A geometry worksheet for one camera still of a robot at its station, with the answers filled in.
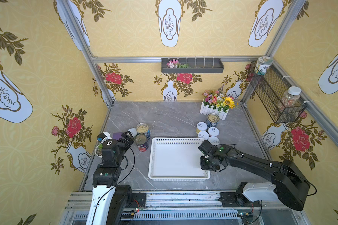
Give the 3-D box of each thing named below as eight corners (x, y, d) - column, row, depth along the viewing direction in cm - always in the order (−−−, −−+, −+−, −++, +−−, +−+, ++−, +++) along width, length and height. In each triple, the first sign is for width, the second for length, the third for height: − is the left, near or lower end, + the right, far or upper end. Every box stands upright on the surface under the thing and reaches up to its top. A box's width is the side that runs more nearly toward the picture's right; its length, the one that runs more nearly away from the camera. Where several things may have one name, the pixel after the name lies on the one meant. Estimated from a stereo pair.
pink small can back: (208, 138, 100) (209, 134, 95) (206, 131, 104) (208, 126, 99) (218, 138, 100) (220, 134, 95) (216, 131, 104) (218, 126, 99)
